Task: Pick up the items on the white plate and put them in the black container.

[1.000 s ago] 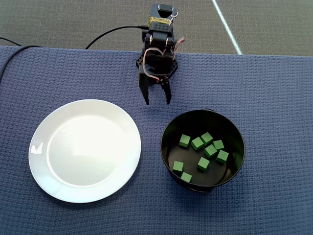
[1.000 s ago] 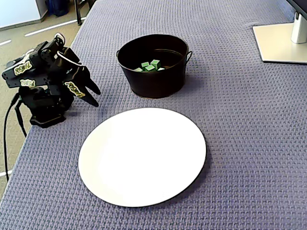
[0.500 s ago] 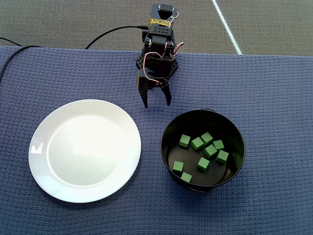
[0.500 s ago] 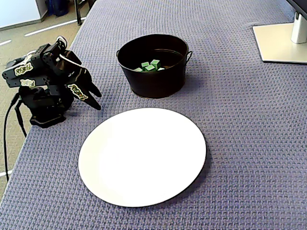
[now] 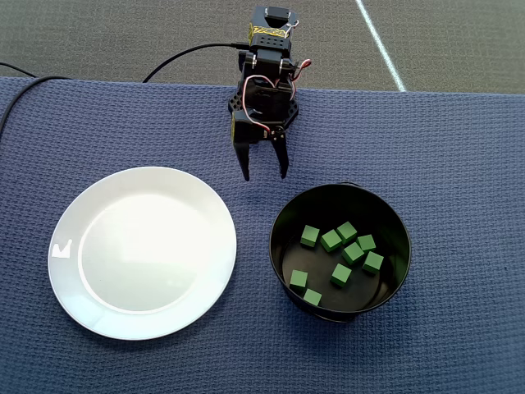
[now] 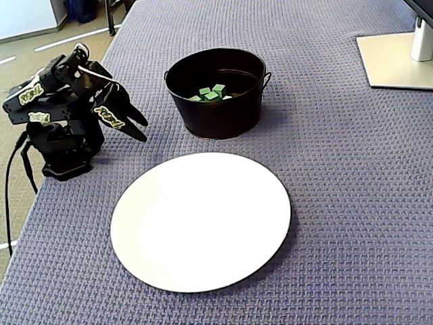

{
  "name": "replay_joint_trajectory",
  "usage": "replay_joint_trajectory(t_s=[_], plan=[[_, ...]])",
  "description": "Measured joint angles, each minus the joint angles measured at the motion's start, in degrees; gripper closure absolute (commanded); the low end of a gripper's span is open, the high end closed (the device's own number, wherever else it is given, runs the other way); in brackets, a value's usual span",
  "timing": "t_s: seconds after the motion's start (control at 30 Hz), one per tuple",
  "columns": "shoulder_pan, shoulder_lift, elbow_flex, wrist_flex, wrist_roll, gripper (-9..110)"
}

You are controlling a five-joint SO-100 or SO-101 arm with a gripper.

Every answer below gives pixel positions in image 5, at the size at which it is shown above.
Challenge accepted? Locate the white round plate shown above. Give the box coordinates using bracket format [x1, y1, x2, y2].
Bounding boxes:
[48, 166, 238, 341]

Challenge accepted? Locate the white red servo wire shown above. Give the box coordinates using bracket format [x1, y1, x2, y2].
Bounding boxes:
[293, 58, 313, 102]
[240, 75, 284, 131]

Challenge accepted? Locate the blue textured table mat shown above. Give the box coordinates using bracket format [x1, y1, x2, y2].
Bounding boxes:
[0, 76, 525, 394]

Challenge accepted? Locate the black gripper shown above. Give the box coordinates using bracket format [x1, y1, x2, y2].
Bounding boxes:
[231, 105, 291, 182]

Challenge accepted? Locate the black round metal container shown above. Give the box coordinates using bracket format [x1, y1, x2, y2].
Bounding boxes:
[268, 181, 413, 324]

